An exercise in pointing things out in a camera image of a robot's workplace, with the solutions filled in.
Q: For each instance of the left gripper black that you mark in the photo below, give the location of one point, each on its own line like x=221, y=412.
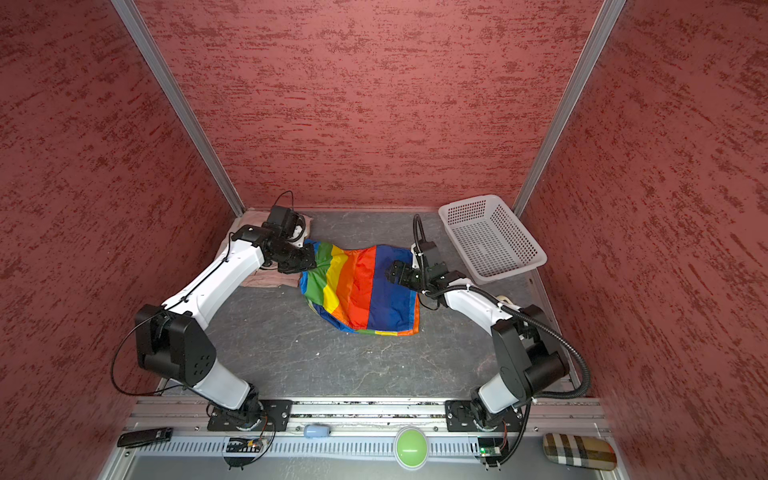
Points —
x=308, y=262

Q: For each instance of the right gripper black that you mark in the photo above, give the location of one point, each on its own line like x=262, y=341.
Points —
x=405, y=271

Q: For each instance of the colourful shorts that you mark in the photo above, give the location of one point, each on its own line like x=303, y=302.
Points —
x=350, y=290

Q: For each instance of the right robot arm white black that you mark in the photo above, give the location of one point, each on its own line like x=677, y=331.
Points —
x=529, y=353

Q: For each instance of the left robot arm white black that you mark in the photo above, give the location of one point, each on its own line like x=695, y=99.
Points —
x=171, y=339

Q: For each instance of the white plastic laundry basket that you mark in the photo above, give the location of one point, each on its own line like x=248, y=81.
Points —
x=490, y=239

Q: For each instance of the small blue oval object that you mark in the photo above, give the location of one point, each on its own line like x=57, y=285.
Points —
x=317, y=431

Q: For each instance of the green round button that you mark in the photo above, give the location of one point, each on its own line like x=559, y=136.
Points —
x=411, y=448

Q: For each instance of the left circuit board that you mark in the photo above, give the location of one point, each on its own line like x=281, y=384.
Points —
x=241, y=452

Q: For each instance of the circuit board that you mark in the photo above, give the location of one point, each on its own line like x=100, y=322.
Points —
x=241, y=452
x=492, y=451

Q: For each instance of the right circuit board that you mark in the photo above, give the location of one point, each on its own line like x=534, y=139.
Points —
x=492, y=451

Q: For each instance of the black flat remote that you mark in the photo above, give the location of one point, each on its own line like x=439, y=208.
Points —
x=140, y=438

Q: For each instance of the plaid glasses case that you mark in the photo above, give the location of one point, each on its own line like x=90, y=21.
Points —
x=579, y=451

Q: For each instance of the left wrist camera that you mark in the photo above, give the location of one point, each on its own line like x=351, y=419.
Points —
x=286, y=223

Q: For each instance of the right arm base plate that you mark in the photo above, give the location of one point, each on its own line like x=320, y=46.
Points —
x=471, y=416

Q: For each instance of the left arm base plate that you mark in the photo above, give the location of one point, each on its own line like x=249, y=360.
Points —
x=253, y=416

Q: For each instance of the aluminium front rail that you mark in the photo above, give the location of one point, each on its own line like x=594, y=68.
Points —
x=363, y=416

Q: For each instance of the aluminium corner post left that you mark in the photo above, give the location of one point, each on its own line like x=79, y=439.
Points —
x=135, y=24

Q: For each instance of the aluminium corner post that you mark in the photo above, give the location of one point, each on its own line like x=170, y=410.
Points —
x=135, y=24
x=600, y=32

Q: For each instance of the aluminium corner post right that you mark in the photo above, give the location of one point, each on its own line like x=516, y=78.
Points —
x=600, y=32

